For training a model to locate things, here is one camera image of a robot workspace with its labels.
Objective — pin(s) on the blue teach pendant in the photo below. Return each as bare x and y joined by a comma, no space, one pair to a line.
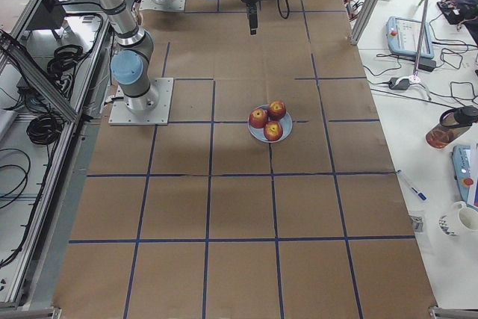
403,35

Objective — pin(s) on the red apple plate left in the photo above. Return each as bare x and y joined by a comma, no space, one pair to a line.
276,110

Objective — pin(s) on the blue white pen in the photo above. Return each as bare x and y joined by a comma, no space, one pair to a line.
411,186

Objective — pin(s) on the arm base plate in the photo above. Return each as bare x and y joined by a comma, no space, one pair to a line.
153,108
163,5

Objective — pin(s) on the brown drink bottle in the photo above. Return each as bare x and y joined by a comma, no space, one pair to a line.
452,124

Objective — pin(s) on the red apple plate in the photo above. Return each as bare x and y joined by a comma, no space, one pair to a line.
273,131
258,118
276,110

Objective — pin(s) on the red apple plate front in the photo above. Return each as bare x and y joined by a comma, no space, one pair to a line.
273,131

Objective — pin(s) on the white round plate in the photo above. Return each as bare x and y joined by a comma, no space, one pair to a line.
286,122

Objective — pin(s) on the white mug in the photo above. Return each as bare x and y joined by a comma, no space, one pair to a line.
459,220

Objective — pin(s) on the red apple plate back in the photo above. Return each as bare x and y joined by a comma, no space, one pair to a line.
258,118

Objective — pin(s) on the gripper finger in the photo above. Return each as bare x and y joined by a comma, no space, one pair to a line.
252,16

